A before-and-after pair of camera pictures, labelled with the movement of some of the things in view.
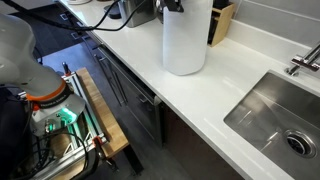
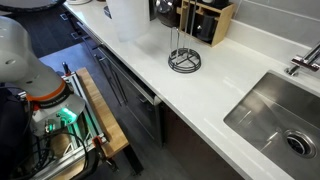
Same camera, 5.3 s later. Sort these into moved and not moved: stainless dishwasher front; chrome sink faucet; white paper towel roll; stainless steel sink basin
Moved: white paper towel roll
Not moved: stainless steel sink basin; stainless dishwasher front; chrome sink faucet
